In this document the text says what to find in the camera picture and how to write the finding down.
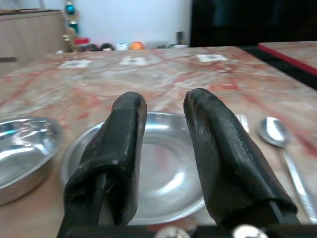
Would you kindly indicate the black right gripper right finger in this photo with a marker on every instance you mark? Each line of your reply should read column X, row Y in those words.
column 223, row 153

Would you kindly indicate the steel bowl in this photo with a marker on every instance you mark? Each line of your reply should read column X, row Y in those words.
column 22, row 153

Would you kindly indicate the white square marker tag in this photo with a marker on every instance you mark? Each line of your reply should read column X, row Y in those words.
column 136, row 60
column 212, row 57
column 74, row 64

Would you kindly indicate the steel spoon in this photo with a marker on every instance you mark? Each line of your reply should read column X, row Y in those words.
column 284, row 148

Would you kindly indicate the steel fork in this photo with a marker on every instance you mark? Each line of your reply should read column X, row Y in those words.
column 244, row 122

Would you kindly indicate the orange round object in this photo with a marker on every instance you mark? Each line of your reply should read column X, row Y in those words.
column 136, row 45

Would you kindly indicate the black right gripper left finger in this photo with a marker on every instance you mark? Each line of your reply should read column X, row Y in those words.
column 116, row 148

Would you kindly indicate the wooden cabinet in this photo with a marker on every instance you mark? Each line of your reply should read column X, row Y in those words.
column 27, row 37

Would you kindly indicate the white small jar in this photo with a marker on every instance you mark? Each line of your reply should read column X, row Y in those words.
column 121, row 46

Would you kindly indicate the red lidded container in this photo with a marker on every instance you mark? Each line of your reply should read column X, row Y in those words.
column 81, row 42

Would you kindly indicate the black television screen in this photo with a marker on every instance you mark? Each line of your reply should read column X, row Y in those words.
column 252, row 22

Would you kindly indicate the round steel plate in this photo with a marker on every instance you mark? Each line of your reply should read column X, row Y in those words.
column 163, row 171

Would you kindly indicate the red edged marble table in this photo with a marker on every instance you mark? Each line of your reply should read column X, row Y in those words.
column 292, row 55

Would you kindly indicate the gold and green trophy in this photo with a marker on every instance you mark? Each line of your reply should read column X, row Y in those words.
column 71, row 24

